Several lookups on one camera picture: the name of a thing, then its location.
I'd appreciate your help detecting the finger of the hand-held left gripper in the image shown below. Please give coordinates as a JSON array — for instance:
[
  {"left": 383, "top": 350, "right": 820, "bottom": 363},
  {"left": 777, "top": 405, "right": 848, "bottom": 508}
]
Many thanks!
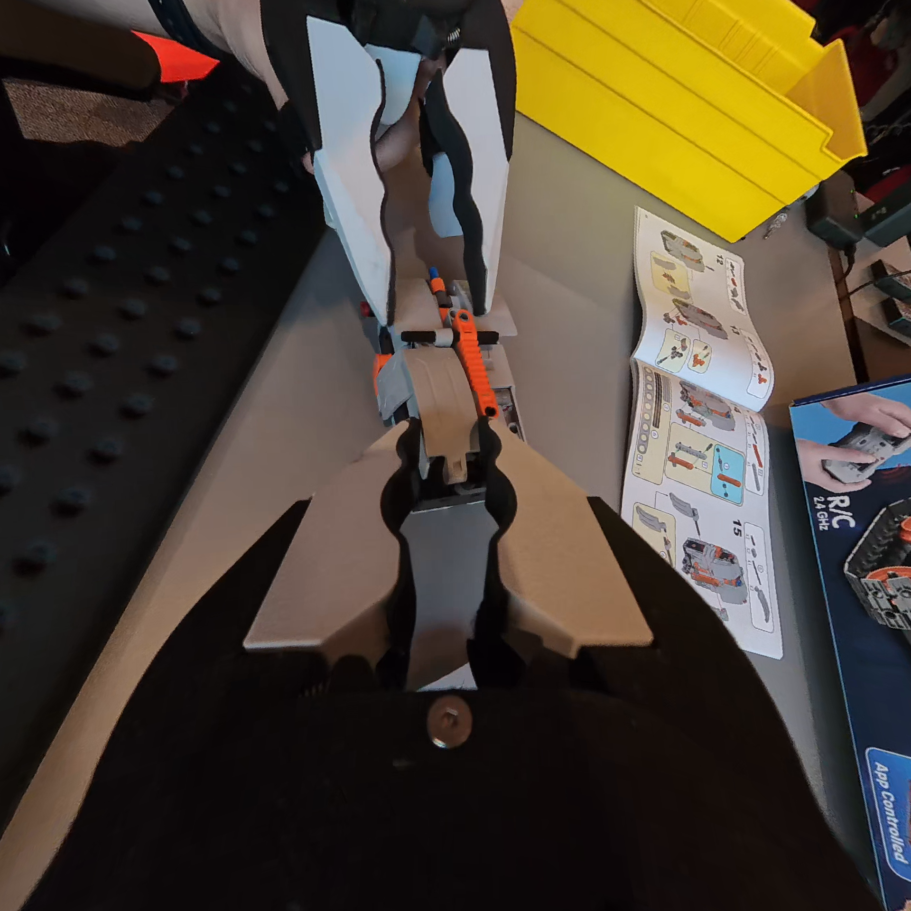
[
  {"left": 306, "top": 18, "right": 422, "bottom": 328},
  {"left": 418, "top": 28, "right": 512, "bottom": 317}
]

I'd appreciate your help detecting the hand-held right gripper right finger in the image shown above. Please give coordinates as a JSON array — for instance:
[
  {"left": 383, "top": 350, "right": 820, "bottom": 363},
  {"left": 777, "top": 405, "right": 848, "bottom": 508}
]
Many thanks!
[{"left": 466, "top": 416, "right": 656, "bottom": 691}]

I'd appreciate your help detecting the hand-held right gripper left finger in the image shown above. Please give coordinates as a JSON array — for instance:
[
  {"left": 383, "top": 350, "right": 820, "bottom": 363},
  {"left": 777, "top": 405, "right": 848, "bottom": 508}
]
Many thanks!
[{"left": 242, "top": 418, "right": 422, "bottom": 691}]

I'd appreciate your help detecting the grey orange building block model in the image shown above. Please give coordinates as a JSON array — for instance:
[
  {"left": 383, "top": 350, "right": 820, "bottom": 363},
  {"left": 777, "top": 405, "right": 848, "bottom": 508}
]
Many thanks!
[{"left": 359, "top": 267, "right": 528, "bottom": 499}]

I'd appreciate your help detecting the grey desk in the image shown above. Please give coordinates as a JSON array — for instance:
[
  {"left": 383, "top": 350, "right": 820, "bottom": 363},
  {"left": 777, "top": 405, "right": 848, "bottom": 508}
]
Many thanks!
[{"left": 0, "top": 110, "right": 880, "bottom": 911}]

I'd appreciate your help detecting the person's left hand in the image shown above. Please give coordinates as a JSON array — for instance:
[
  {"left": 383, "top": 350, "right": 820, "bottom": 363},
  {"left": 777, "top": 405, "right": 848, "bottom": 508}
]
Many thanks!
[{"left": 373, "top": 117, "right": 421, "bottom": 175}]

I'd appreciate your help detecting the orange plastic piece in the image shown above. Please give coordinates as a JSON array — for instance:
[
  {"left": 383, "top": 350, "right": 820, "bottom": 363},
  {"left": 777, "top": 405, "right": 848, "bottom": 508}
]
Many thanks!
[{"left": 139, "top": 34, "right": 220, "bottom": 85}]

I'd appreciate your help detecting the open instruction booklet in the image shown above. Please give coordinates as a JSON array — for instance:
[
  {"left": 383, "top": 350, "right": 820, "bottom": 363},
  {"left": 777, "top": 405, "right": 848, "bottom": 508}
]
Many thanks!
[{"left": 621, "top": 206, "right": 784, "bottom": 659}]

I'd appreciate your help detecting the yellow plastic bin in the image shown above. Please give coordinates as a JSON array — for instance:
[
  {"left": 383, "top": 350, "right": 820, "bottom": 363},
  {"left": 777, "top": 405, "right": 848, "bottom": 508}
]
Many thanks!
[{"left": 509, "top": 0, "right": 869, "bottom": 244}]

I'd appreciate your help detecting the black studded mat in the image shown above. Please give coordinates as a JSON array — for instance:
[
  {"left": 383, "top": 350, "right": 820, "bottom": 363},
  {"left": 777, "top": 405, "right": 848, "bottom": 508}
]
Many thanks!
[{"left": 0, "top": 71, "right": 335, "bottom": 834}]

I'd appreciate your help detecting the blue toy box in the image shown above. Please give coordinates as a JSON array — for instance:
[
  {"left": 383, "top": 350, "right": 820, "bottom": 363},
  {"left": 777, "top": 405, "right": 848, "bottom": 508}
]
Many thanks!
[{"left": 789, "top": 377, "right": 911, "bottom": 911}]

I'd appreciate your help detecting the black power adapter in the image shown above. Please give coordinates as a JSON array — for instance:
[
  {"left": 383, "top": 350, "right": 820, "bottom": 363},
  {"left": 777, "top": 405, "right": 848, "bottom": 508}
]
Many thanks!
[{"left": 806, "top": 181, "right": 867, "bottom": 248}]

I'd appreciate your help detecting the brown wooden side table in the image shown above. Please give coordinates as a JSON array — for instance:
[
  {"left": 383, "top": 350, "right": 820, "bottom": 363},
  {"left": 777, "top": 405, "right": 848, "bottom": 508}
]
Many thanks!
[{"left": 827, "top": 238, "right": 911, "bottom": 381}]

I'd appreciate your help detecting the black cable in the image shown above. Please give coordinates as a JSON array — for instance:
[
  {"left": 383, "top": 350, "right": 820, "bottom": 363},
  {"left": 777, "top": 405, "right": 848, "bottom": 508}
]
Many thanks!
[{"left": 842, "top": 244, "right": 887, "bottom": 296}]

